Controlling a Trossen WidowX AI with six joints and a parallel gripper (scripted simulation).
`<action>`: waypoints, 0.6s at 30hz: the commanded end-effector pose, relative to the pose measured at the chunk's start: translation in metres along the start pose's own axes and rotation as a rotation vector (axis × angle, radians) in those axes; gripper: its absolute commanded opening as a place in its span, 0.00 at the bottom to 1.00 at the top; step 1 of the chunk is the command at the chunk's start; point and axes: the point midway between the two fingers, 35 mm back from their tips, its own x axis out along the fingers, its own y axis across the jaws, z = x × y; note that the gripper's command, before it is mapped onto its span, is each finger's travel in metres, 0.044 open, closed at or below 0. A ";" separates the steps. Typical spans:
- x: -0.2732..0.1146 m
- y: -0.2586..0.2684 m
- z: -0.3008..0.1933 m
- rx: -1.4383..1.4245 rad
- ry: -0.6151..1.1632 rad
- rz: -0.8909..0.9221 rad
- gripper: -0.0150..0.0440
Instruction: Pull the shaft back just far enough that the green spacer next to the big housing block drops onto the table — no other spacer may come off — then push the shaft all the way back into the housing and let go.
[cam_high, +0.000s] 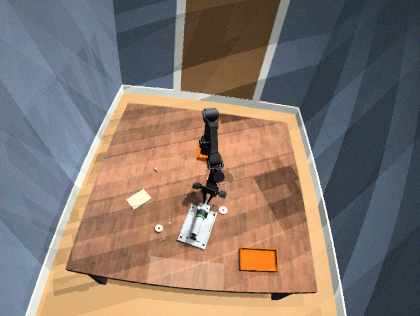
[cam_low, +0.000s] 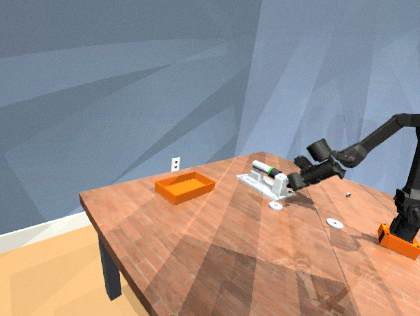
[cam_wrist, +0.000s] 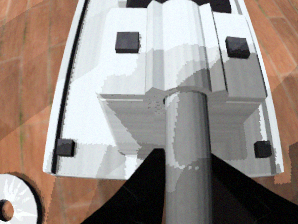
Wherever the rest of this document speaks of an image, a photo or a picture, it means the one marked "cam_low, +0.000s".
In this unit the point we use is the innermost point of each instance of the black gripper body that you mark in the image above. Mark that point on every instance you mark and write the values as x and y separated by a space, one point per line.
310 177

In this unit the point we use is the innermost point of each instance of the white flat disc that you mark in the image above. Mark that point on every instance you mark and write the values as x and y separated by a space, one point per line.
337 224

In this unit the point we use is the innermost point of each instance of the white flat washer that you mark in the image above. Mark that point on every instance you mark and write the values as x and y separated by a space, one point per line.
275 206

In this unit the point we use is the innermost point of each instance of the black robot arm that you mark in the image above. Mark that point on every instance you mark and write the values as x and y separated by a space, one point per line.
407 200

